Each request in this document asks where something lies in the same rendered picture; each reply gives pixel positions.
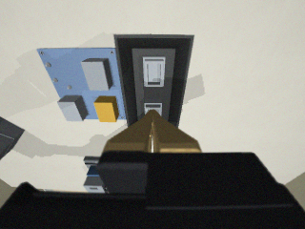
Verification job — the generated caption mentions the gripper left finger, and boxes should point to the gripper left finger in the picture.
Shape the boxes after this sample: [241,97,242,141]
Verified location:
[102,110,153,153]

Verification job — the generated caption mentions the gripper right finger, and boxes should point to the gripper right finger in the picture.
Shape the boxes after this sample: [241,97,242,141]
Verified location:
[152,109,202,153]

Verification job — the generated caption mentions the yellow block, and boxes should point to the yellow block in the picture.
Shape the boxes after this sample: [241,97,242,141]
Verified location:
[93,95,119,122]

